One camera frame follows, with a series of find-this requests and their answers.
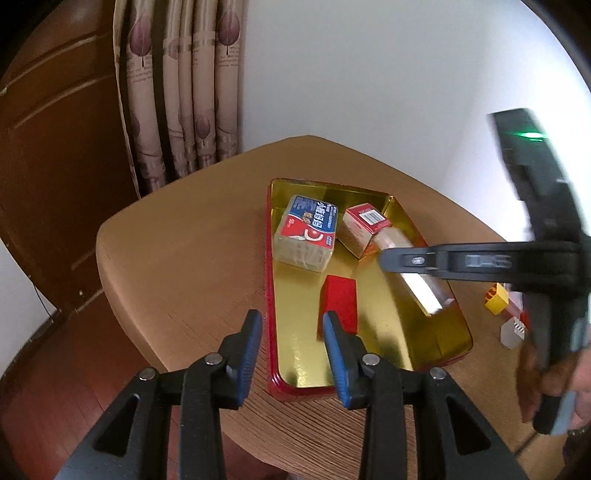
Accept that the yellow toy block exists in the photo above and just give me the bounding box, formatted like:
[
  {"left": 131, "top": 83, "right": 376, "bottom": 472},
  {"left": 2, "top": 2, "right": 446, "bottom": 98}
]
[{"left": 485, "top": 283, "right": 510, "bottom": 315}]

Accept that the white small block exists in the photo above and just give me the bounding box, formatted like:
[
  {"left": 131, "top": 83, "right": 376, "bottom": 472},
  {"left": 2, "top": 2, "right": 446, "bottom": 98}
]
[{"left": 500, "top": 316, "right": 527, "bottom": 349}]

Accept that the long gold silver box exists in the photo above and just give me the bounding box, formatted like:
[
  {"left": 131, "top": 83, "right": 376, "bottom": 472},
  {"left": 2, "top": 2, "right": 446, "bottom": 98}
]
[{"left": 373, "top": 227, "right": 455, "bottom": 316}]

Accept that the red rectangular block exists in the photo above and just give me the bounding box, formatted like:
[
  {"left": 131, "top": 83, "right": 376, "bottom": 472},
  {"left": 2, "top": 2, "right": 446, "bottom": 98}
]
[{"left": 317, "top": 275, "right": 359, "bottom": 340}]

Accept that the small red white box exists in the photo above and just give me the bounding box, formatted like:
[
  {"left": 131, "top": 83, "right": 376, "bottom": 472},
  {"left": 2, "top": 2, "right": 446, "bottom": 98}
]
[{"left": 337, "top": 203, "right": 393, "bottom": 259}]

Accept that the blue red toothpick box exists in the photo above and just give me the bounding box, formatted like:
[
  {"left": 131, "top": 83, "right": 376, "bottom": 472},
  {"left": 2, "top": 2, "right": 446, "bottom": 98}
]
[{"left": 273, "top": 195, "right": 339, "bottom": 273}]

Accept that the person right hand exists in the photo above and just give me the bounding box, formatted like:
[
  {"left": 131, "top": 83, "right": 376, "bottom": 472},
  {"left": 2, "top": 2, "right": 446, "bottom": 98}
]
[{"left": 516, "top": 342, "right": 591, "bottom": 430}]

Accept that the red gold tin box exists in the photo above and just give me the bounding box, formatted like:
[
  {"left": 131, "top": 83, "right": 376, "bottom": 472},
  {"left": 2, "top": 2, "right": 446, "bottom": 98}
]
[{"left": 264, "top": 177, "right": 475, "bottom": 401}]

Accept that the brown wooden door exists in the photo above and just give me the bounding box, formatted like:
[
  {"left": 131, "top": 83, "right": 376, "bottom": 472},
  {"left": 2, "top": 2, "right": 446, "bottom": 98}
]
[{"left": 1, "top": 1, "right": 137, "bottom": 312}]

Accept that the beige patterned curtain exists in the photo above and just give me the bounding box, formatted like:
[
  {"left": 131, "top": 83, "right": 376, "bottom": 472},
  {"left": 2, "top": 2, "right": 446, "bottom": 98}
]
[{"left": 112, "top": 0, "right": 245, "bottom": 197}]

